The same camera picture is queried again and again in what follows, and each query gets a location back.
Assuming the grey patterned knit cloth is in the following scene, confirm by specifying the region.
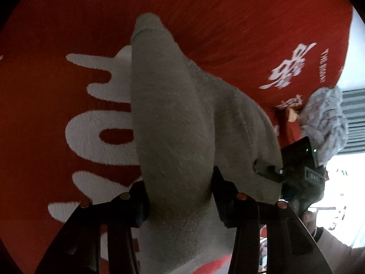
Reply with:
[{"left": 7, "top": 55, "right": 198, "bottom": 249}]
[{"left": 298, "top": 86, "right": 350, "bottom": 166}]

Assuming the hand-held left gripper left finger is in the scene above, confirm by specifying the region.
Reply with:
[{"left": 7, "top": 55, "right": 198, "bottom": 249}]
[{"left": 34, "top": 178, "right": 150, "bottom": 274}]

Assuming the person's right hand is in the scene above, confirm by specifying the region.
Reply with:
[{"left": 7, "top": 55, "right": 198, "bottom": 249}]
[{"left": 301, "top": 210, "right": 318, "bottom": 236}]

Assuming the red printed blanket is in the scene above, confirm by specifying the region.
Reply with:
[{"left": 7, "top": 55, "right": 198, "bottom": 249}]
[{"left": 0, "top": 0, "right": 355, "bottom": 274}]

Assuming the person's right forearm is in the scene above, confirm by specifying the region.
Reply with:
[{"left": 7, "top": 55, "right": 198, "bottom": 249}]
[{"left": 312, "top": 227, "right": 365, "bottom": 274}]

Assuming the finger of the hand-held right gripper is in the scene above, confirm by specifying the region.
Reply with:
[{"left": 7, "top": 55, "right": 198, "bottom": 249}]
[{"left": 253, "top": 159, "right": 286, "bottom": 184}]

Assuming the grey small garment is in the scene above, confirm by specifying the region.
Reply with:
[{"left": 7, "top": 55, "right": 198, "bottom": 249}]
[{"left": 130, "top": 13, "right": 284, "bottom": 274}]

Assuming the dark slatted vent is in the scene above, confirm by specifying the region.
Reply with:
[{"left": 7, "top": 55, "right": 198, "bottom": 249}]
[{"left": 341, "top": 88, "right": 365, "bottom": 155}]

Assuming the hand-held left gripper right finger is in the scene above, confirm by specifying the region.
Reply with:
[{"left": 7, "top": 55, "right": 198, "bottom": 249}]
[{"left": 212, "top": 166, "right": 333, "bottom": 274}]

